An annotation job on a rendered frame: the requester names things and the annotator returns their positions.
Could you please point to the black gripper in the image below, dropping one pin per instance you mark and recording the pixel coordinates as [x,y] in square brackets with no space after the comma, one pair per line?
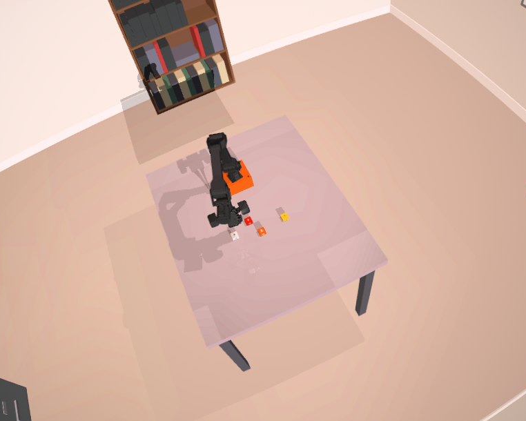
[243,207]

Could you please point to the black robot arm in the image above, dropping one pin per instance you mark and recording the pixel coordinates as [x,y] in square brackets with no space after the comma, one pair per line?
[222,161]

